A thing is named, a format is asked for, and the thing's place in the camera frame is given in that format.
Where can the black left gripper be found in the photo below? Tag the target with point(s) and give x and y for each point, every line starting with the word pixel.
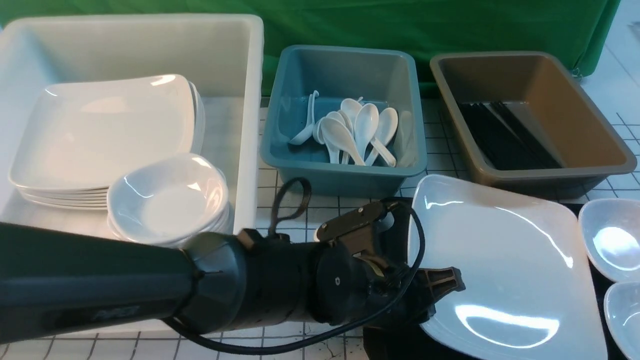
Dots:
pixel 345 288

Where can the white square rice plate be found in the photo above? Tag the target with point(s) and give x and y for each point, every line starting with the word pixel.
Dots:
pixel 529 293

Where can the white soup spoon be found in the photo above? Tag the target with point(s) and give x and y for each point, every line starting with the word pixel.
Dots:
pixel 336 133

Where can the white bowl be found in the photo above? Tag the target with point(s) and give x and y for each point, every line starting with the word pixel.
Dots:
pixel 621 306
pixel 611 234
pixel 168 200

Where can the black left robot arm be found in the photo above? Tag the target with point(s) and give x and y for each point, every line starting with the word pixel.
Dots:
pixel 55 282

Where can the top stacked white square plate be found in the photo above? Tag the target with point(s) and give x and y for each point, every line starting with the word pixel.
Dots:
pixel 84 135

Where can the black chopsticks pile in bin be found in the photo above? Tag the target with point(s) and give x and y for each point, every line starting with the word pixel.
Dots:
pixel 504 140

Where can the white spoon right in bin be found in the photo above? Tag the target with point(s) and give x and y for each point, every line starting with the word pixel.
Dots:
pixel 387 127

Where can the white spoon centre tall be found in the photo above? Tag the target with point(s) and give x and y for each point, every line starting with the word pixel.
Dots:
pixel 364 127

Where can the brown plastic bin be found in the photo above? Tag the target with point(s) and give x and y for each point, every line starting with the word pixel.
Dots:
pixel 550 103

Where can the white spoon leaning left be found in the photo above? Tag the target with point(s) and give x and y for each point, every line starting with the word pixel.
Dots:
pixel 307 131

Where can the teal plastic bin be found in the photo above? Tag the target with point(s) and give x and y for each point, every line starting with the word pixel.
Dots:
pixel 385 78

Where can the stack of white bowls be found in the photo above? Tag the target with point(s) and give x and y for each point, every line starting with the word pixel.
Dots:
pixel 219 224

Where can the green backdrop cloth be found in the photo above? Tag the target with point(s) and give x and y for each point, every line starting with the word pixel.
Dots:
pixel 573 31

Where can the large white plastic tub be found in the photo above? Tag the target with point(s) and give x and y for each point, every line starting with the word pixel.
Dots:
pixel 221 54

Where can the stack of white square plates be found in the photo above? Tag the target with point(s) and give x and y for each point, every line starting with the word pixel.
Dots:
pixel 97 197

